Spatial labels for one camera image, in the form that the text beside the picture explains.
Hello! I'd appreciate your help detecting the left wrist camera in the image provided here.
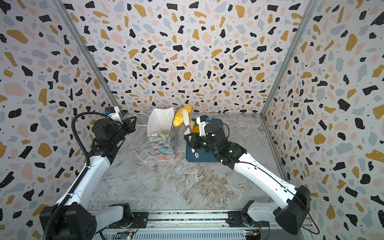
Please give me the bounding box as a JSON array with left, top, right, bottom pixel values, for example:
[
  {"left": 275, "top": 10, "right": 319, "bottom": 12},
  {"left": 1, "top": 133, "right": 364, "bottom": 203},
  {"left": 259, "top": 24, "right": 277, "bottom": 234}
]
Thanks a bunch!
[{"left": 104, "top": 106, "right": 124, "bottom": 123}]

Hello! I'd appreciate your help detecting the teal tray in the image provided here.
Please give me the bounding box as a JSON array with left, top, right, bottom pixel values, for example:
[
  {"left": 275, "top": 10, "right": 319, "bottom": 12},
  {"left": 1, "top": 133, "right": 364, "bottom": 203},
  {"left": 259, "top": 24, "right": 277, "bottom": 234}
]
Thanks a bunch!
[{"left": 186, "top": 119, "right": 223, "bottom": 163}]

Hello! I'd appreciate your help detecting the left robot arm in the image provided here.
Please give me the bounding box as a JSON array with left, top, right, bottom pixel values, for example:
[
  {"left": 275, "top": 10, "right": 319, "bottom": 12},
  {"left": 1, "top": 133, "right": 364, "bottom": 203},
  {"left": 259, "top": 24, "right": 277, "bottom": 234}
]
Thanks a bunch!
[{"left": 40, "top": 116, "right": 137, "bottom": 240}]

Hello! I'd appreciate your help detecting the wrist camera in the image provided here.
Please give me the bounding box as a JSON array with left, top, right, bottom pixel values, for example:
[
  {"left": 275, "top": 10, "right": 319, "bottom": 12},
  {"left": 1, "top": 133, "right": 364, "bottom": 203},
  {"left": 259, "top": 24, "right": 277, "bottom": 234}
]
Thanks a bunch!
[
  {"left": 104, "top": 106, "right": 124, "bottom": 123},
  {"left": 196, "top": 115, "right": 210, "bottom": 137}
]

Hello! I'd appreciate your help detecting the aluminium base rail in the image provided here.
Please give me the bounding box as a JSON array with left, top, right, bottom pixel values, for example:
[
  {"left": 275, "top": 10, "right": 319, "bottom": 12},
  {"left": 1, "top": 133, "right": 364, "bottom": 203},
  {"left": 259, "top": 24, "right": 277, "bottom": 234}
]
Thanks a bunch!
[{"left": 56, "top": 209, "right": 316, "bottom": 240}]

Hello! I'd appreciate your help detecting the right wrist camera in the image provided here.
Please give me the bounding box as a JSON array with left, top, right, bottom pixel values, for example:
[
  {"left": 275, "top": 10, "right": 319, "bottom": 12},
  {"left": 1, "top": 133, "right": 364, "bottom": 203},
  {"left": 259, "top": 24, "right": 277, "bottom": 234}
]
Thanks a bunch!
[{"left": 196, "top": 115, "right": 210, "bottom": 137}]

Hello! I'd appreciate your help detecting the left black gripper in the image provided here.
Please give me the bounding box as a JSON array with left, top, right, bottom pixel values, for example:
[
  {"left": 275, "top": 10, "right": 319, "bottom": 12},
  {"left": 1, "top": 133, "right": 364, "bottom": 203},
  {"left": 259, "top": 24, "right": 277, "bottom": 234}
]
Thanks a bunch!
[{"left": 110, "top": 115, "right": 136, "bottom": 146}]

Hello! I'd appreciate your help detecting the long bread roll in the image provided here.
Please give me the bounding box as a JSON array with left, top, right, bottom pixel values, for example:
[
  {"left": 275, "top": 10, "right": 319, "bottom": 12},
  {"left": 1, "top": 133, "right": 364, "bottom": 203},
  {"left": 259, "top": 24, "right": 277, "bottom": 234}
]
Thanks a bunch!
[{"left": 173, "top": 105, "right": 193, "bottom": 127}]

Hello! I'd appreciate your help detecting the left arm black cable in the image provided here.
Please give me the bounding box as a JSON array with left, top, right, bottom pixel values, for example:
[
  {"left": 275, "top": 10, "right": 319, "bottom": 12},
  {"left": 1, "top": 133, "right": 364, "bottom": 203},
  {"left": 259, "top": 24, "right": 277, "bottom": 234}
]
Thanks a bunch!
[{"left": 42, "top": 111, "right": 109, "bottom": 240}]

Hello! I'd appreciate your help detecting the floral paper bag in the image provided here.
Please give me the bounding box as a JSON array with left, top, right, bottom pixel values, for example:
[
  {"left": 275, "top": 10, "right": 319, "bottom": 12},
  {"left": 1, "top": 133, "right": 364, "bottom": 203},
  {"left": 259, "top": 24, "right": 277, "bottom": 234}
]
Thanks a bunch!
[{"left": 134, "top": 107, "right": 178, "bottom": 161}]

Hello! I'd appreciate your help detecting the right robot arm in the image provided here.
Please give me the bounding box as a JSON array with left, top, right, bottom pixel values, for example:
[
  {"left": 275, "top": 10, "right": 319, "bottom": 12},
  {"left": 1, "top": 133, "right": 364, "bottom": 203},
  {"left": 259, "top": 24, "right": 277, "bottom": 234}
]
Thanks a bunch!
[{"left": 173, "top": 109, "right": 311, "bottom": 235}]

